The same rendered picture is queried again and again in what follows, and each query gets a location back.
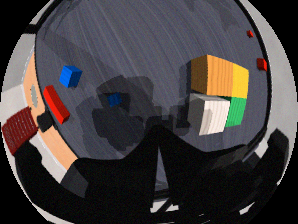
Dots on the yellow cube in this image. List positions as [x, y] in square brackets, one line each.
[240, 81]

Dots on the orange wooden cube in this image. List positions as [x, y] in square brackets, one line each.
[212, 75]

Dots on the green cube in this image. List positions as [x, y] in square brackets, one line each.
[236, 110]

